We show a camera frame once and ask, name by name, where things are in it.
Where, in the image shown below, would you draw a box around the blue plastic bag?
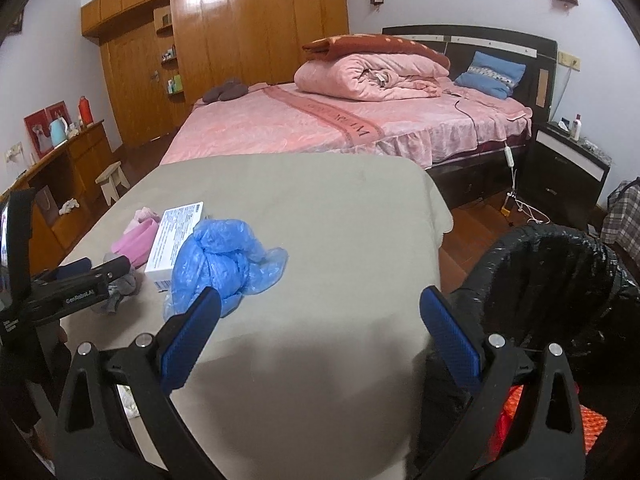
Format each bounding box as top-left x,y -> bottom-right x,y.
163,219 -> 288,318

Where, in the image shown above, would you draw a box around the orange foam net sleeve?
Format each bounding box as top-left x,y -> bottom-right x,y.
487,383 -> 609,461

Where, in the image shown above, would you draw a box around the dark headboard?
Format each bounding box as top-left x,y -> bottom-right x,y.
380,24 -> 560,126

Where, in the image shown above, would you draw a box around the red thermos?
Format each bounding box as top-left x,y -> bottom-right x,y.
78,96 -> 94,126

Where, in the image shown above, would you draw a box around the red picture frames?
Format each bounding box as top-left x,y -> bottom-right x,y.
24,101 -> 70,159

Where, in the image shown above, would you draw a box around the white lotion bottle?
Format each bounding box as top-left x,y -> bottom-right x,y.
570,114 -> 582,142

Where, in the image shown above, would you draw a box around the blue pillow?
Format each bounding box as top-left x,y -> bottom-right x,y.
454,51 -> 526,100

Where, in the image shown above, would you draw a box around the wooden sideboard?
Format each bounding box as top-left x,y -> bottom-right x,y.
9,122 -> 115,274

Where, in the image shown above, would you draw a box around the wall socket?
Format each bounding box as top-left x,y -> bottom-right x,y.
556,51 -> 582,72

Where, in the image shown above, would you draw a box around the wooden wardrobe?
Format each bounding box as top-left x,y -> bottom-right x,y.
81,0 -> 348,148

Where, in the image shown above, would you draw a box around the plaid cloth covered chair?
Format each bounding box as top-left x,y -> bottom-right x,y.
600,178 -> 640,264

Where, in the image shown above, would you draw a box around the grey sock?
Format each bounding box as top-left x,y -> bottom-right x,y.
90,270 -> 141,314

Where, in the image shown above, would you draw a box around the pink sock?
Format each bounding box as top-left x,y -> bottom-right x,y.
124,207 -> 160,233

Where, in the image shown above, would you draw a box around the folded pink quilt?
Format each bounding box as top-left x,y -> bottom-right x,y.
294,53 -> 449,102

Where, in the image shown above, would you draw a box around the black lined trash bin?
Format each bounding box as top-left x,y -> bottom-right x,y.
449,223 -> 640,411

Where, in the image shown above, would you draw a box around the small white stool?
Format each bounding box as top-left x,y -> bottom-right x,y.
96,162 -> 131,206

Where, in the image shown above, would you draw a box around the folded red blanket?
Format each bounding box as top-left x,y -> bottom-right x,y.
302,34 -> 451,70

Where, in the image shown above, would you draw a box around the pink face mask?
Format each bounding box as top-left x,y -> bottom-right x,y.
111,218 -> 160,268

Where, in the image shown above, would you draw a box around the white cable with switch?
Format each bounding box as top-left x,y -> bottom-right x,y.
447,86 -> 551,226

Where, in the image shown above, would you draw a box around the bed with pink sheet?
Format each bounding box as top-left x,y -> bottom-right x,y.
162,82 -> 533,169

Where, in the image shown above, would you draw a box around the black white nightstand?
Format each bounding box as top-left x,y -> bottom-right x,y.
516,124 -> 611,230

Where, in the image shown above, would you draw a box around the white blue medicine box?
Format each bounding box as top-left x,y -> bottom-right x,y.
144,202 -> 204,292

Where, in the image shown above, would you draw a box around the beige table cover cloth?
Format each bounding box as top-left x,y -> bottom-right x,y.
70,154 -> 452,479

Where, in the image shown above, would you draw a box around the dark slippers on bed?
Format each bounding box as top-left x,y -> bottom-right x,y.
202,78 -> 248,104

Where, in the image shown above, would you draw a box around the light blue kettle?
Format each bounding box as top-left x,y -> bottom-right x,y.
49,116 -> 68,148

